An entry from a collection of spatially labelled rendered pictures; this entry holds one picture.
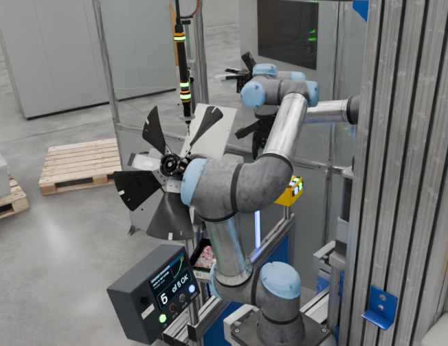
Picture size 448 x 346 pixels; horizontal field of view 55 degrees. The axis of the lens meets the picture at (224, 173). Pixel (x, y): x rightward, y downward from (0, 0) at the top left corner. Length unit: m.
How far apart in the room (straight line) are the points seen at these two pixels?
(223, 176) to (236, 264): 0.34
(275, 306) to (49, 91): 6.35
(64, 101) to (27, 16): 1.32
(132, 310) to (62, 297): 2.07
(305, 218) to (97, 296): 1.56
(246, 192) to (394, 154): 0.35
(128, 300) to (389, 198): 0.77
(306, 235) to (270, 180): 1.88
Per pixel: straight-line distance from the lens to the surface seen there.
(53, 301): 3.37
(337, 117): 1.50
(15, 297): 3.53
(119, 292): 1.32
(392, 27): 0.99
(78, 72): 7.32
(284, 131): 1.09
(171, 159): 2.07
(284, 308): 1.30
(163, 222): 2.05
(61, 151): 5.46
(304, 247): 2.88
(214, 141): 2.32
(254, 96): 1.26
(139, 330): 1.37
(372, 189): 1.12
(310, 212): 2.72
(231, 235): 1.11
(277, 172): 0.98
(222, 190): 0.96
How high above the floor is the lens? 2.09
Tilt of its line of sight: 27 degrees down
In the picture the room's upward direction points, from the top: 3 degrees counter-clockwise
